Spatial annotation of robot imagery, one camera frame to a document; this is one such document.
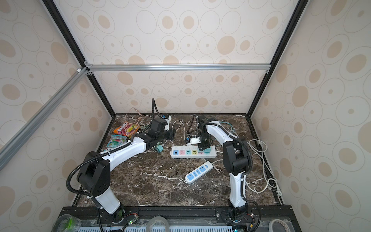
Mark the long multicolour power strip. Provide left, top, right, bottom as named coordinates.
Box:
left=170, top=146, right=217, bottom=159

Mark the short blue power strip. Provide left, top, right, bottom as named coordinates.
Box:
left=185, top=161, right=214, bottom=184

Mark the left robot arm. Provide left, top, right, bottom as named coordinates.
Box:
left=66, top=99, right=175, bottom=215

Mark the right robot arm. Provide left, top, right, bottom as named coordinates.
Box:
left=186, top=115, right=253, bottom=220

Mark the teal charger cube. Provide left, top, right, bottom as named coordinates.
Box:
left=154, top=145, right=164, bottom=153

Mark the orange candy bag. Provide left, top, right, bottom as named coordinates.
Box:
left=114, top=122, right=140, bottom=139

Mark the green Fox's candy bag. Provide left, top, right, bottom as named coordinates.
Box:
left=106, top=134, right=128, bottom=150

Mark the tape roll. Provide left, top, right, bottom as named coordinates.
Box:
left=268, top=219, right=290, bottom=232

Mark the clear plastic cup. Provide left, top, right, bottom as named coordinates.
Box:
left=52, top=214, right=82, bottom=232

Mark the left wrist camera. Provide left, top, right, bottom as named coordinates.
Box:
left=162, top=114, right=172, bottom=131

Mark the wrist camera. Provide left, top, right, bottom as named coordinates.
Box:
left=185, top=136, right=201, bottom=146
left=162, top=114, right=172, bottom=131

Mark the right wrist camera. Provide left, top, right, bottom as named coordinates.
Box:
left=185, top=136, right=201, bottom=146

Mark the pink charging cable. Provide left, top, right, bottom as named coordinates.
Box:
left=124, top=107, right=143, bottom=124

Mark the white power strip cord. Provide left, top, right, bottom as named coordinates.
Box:
left=211, top=139, right=282, bottom=196

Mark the silver aluminium rail back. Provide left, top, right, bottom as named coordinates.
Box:
left=87, top=63, right=271, bottom=72

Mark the silver aluminium rail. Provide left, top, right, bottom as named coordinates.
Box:
left=1, top=67, right=88, bottom=169
left=87, top=63, right=271, bottom=72

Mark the silver aluminium rail left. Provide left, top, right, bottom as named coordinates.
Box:
left=1, top=67, right=88, bottom=169

